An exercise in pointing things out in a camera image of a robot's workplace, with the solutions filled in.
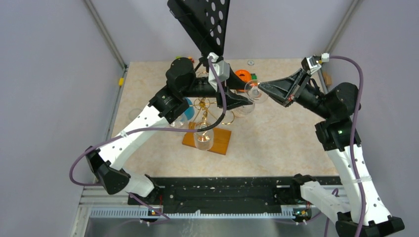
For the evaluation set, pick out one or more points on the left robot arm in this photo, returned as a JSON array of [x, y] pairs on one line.
[[106, 160]]

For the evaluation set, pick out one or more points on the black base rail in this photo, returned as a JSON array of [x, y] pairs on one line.
[[222, 195]]

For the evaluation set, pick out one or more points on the black music stand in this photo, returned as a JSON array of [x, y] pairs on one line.
[[205, 21]]

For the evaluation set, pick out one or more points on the blue plastic wine glass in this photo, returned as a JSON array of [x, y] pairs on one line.
[[190, 112]]

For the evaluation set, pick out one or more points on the orange tape dispenser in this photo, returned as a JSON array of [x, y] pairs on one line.
[[244, 78]]

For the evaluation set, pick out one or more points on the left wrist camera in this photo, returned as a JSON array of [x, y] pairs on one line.
[[222, 70]]

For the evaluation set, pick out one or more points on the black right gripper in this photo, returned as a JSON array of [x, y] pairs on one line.
[[286, 91]]

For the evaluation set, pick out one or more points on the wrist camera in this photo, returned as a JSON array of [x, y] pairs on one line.
[[222, 70], [314, 63]]

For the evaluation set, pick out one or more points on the gold wire glass rack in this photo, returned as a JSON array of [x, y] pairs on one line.
[[203, 111]]

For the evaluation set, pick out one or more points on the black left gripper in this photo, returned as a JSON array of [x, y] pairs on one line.
[[235, 100]]

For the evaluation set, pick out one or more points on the clear wine glass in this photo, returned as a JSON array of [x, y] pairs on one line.
[[133, 114], [254, 94], [180, 122], [203, 140]]

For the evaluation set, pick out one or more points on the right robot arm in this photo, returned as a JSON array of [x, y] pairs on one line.
[[364, 215]]

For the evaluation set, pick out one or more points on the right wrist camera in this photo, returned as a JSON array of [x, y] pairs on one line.
[[314, 63]]

